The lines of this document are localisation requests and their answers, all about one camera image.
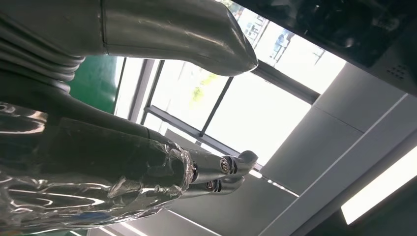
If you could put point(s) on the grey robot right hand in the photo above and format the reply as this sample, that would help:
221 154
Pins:
97 163

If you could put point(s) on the black inbound scanner machine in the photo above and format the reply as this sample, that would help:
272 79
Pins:
342 26

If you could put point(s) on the window frame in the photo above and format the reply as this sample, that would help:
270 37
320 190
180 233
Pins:
283 84

